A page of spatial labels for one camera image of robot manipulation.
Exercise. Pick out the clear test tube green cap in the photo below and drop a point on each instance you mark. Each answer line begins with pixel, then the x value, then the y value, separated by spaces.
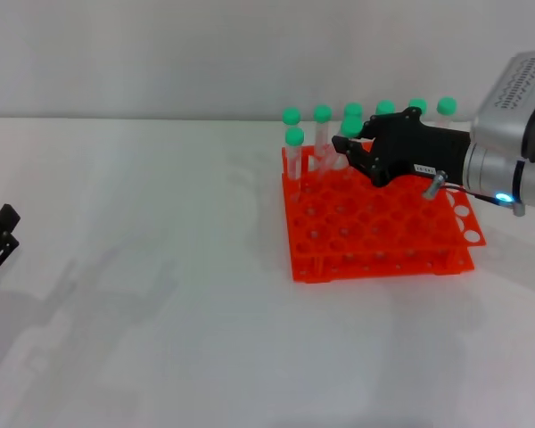
pixel 446 106
pixel 294 147
pixel 384 107
pixel 351 126
pixel 322 118
pixel 353 108
pixel 291 116
pixel 417 104

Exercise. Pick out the silver vented right wrist box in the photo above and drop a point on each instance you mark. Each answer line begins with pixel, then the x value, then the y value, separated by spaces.
pixel 504 107

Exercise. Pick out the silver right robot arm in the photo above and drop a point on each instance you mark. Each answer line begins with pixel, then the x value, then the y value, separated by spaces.
pixel 490 174

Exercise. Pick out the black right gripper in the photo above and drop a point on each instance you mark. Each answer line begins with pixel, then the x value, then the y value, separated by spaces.
pixel 410 147

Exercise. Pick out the orange test tube rack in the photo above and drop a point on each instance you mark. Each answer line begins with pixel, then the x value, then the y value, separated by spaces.
pixel 365 227

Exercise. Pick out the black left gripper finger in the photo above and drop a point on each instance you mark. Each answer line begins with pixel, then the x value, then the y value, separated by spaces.
pixel 6 218
pixel 0 256

